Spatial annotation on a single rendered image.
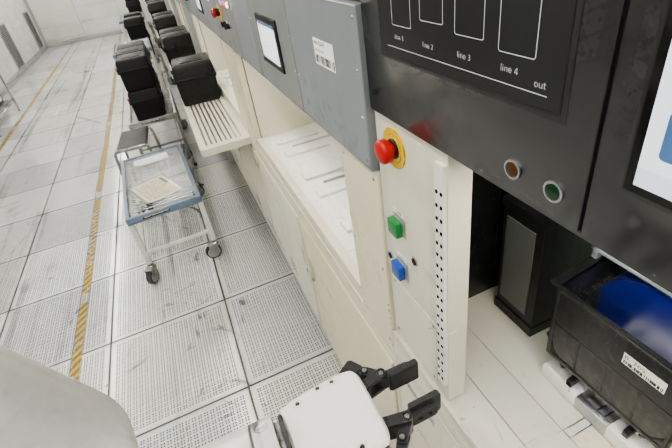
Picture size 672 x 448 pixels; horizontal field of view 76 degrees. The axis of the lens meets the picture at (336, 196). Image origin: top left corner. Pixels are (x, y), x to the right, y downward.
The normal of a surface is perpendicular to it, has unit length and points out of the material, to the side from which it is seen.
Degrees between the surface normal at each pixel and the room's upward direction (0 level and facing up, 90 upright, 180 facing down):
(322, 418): 2
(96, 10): 90
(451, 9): 90
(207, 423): 0
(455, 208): 90
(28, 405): 68
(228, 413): 0
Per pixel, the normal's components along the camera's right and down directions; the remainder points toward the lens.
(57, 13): 0.39, 0.44
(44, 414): 0.87, -0.36
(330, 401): -0.13, -0.87
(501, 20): -0.91, 0.32
